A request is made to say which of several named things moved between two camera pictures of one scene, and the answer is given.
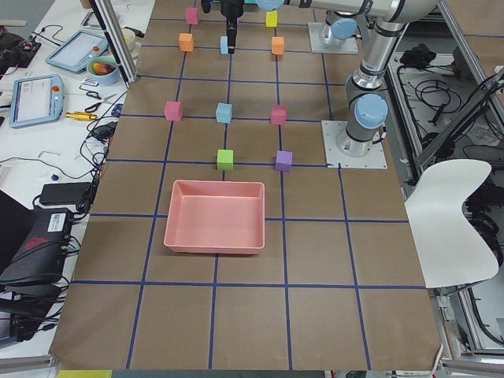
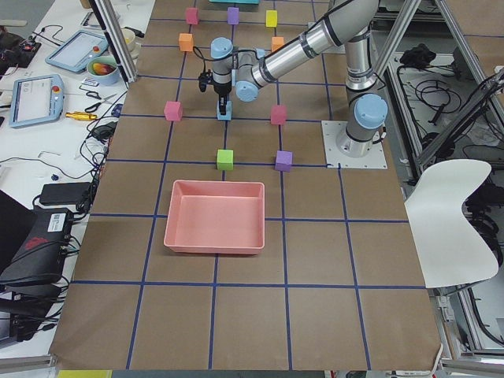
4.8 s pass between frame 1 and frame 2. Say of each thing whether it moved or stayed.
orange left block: stayed
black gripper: moved
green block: stayed
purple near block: stayed
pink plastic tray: stayed
